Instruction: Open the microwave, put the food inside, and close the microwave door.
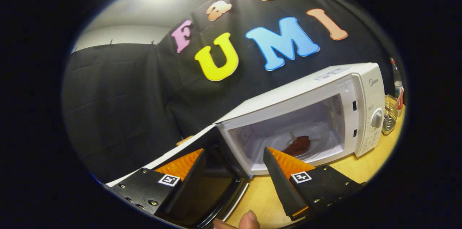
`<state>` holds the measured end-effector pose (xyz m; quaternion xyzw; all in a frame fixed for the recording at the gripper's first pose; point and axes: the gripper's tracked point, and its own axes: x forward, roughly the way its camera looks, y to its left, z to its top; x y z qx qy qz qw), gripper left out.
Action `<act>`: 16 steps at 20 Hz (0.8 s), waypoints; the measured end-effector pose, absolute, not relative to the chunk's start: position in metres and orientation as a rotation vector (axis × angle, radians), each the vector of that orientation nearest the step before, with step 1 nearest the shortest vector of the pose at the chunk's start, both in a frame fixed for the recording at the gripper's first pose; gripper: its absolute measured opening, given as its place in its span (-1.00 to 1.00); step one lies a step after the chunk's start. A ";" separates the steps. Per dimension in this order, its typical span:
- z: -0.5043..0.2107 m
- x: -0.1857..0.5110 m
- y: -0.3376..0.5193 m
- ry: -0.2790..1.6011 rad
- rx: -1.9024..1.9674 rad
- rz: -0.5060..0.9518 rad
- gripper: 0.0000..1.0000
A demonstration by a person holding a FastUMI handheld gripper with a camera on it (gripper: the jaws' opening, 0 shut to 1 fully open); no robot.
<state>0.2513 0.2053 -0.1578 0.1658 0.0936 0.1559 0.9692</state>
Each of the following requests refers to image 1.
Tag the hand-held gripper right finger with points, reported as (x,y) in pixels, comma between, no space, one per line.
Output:
(281,185)

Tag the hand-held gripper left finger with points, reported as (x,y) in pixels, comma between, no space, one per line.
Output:
(187,182)

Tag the red meat piece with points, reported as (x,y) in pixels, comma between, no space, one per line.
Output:
(299,145)

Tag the white toaster oven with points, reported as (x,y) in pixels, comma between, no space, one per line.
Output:
(299,91)

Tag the clear water bottle red label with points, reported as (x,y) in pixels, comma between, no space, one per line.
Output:
(398,86)

